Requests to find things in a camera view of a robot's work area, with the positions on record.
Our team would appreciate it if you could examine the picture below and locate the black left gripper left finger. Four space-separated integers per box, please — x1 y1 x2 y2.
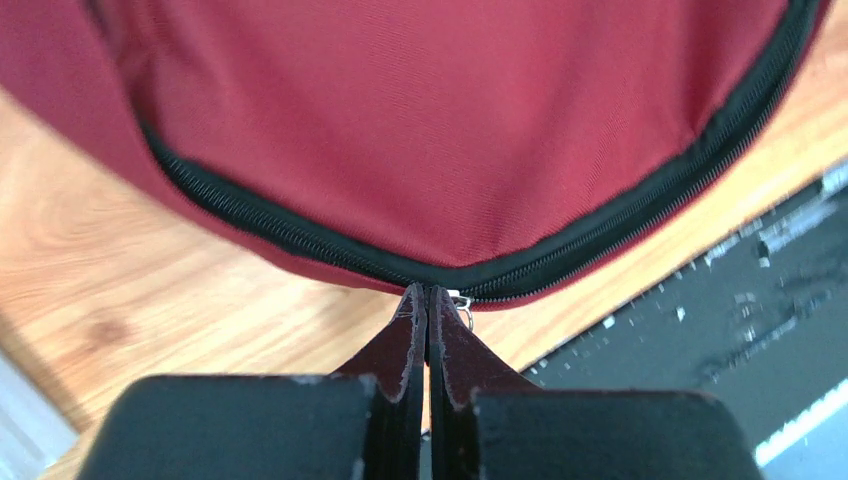
79 285 426 479

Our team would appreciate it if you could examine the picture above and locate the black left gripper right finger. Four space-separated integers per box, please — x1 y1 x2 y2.
427 287 761 479

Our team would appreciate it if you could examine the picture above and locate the red backpack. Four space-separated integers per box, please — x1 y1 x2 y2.
1 1 830 309

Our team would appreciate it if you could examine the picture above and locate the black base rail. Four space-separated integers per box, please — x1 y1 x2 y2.
525 165 847 479

